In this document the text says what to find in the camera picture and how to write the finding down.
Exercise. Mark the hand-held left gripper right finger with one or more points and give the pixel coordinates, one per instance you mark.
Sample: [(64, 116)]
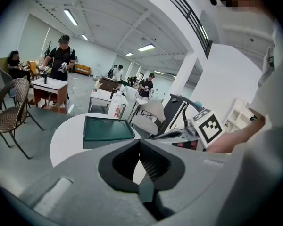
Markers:
[(193, 180)]

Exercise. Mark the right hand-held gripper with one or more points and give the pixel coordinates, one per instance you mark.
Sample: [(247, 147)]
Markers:
[(210, 128)]

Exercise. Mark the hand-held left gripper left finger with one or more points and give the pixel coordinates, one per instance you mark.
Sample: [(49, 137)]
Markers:
[(75, 182)]

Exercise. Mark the green drawer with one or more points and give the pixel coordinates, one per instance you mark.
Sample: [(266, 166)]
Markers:
[(108, 128)]

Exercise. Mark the person's right forearm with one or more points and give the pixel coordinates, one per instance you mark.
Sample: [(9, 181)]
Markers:
[(235, 138)]

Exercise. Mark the grey padded chair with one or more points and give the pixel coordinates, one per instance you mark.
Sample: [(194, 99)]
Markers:
[(151, 116)]

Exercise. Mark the white plastic bag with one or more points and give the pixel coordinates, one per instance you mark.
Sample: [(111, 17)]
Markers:
[(115, 108)]

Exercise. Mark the white shelf unit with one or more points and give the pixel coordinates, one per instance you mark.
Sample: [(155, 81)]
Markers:
[(238, 116)]

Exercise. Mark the person's white shirt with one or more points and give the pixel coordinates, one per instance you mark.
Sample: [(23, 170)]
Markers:
[(261, 168)]

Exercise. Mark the white square table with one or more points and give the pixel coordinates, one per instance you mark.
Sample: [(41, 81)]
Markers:
[(101, 96)]

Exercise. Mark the long ceiling light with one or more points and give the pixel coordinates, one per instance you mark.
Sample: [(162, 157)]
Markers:
[(146, 47), (70, 17), (85, 37)]

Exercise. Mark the brown wicker chair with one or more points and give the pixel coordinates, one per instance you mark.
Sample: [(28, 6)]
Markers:
[(11, 116)]

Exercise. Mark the white top wooden table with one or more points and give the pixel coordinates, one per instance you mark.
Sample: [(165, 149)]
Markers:
[(50, 86)]

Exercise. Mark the yellow sofa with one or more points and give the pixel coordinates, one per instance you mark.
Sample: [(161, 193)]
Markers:
[(83, 69)]

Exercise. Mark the black metal railing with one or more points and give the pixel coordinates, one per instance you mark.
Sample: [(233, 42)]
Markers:
[(193, 18)]

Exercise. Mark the black frame stand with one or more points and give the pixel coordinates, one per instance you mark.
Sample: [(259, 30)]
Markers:
[(177, 112)]

